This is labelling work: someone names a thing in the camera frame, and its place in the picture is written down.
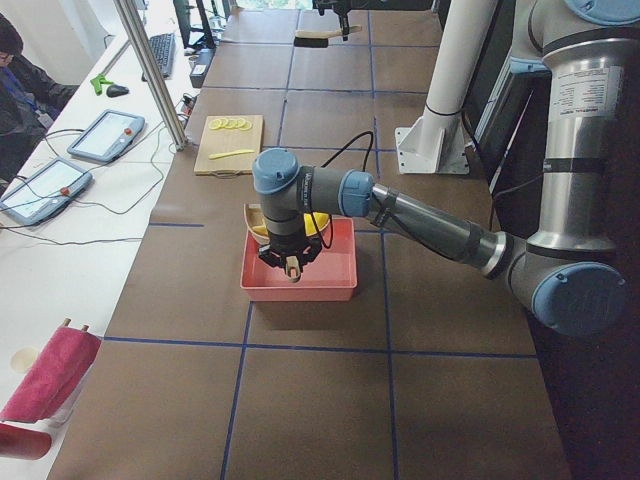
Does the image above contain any orange toy food piece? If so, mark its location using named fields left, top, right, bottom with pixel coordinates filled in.
left=251, top=224, right=268, bottom=237

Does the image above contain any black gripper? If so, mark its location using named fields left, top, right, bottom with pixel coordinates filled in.
left=313, top=0, right=350, bottom=40
left=258, top=233, right=322, bottom=268

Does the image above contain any red cylinder cup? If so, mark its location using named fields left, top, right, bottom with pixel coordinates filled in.
left=0, top=423, right=52, bottom=460

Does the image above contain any pink plastic bin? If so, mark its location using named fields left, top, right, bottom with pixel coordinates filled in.
left=239, top=216, right=360, bottom=303

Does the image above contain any red towel roll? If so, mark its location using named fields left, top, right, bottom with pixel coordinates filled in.
left=1, top=325, right=102, bottom=424

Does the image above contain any paper cup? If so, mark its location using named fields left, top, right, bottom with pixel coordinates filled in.
left=10, top=347, right=39, bottom=374

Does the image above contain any beige plastic dustpan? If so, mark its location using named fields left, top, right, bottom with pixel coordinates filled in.
left=242, top=202, right=331, bottom=286

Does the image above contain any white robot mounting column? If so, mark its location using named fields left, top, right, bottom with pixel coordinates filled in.
left=395, top=0, right=498, bottom=175

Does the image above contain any near teach pendant tablet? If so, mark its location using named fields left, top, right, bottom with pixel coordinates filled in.
left=1, top=158, right=93, bottom=226

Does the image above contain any far teach pendant tablet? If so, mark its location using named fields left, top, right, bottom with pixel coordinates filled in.
left=67, top=110, right=146, bottom=163

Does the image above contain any green clamp tool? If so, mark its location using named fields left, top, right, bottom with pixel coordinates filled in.
left=90, top=73, right=113, bottom=96

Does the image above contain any yellow plastic knife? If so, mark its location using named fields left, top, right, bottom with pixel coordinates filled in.
left=208, top=149, right=255, bottom=160

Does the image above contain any black computer mouse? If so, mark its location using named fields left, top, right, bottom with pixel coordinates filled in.
left=106, top=84, right=130, bottom=98

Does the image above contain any teach pendant tablet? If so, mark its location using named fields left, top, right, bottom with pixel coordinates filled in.
left=1, top=158, right=93, bottom=226
left=67, top=110, right=146, bottom=163

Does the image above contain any seated person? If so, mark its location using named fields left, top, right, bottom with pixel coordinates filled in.
left=0, top=17, right=78, bottom=182

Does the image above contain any white hand brush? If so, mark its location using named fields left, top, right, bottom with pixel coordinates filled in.
left=293, top=25, right=362, bottom=48

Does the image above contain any wooden cutting board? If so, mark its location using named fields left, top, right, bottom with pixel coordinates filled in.
left=193, top=115, right=264, bottom=177

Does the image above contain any black box device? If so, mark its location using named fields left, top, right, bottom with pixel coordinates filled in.
left=189, top=48, right=215, bottom=89

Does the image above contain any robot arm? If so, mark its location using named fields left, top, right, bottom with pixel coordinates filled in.
left=252, top=1, right=639, bottom=336

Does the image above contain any yellow toy pepper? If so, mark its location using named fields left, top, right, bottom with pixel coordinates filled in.
left=303, top=212, right=330, bottom=237

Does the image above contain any black keyboard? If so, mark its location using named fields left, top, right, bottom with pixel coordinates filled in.
left=148, top=33, right=175, bottom=78

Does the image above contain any aluminium frame post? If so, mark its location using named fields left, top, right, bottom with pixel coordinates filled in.
left=114, top=0, right=187, bottom=151

